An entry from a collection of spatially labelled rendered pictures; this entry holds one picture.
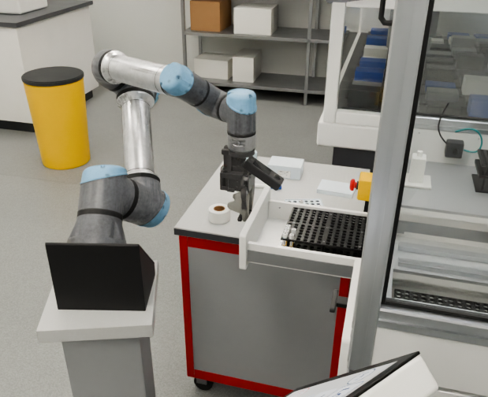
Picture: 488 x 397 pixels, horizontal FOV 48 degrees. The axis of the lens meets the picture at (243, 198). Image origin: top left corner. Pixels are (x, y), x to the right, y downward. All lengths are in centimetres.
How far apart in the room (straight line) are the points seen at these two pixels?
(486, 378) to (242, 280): 98
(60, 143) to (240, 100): 275
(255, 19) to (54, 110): 217
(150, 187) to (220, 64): 404
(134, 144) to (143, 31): 459
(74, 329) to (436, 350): 85
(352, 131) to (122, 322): 125
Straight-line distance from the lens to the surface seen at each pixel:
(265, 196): 157
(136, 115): 166
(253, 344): 197
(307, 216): 154
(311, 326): 186
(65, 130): 396
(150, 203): 151
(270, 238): 155
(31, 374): 246
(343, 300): 123
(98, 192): 142
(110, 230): 139
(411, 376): 69
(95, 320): 143
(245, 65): 539
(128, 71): 153
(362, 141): 224
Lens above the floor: 167
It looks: 28 degrees down
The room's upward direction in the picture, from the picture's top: straight up
